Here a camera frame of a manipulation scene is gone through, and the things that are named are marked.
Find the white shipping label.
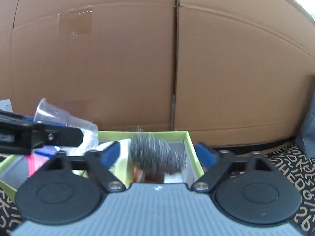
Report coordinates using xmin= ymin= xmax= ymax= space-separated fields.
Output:
xmin=0 ymin=99 xmax=13 ymax=112

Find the large brown cardboard box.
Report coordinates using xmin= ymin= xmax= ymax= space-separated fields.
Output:
xmin=1 ymin=0 xmax=314 ymax=146

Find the yellow medicine box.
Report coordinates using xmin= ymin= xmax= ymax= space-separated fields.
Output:
xmin=109 ymin=138 xmax=134 ymax=188

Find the clear plastic cup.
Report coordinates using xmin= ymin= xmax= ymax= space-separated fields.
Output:
xmin=34 ymin=98 xmax=99 ymax=156

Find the green shoe box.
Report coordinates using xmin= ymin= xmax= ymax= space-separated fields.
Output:
xmin=1 ymin=131 xmax=204 ymax=199

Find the dark grey bag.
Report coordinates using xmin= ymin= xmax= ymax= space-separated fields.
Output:
xmin=296 ymin=74 xmax=314 ymax=159

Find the patterned black rug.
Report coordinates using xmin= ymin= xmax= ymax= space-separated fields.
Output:
xmin=12 ymin=151 xmax=314 ymax=235

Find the pink wavy item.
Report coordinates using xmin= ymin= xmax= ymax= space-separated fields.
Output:
xmin=25 ymin=146 xmax=59 ymax=177

